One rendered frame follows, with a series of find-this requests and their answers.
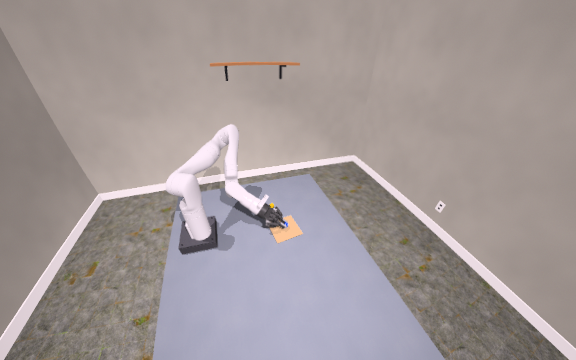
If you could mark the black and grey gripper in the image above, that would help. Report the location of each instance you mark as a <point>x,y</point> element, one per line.
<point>273,215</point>

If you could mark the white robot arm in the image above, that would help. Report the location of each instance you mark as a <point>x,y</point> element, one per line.
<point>187,186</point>

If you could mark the tan flat mat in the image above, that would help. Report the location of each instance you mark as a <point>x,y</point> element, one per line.
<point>291,231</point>

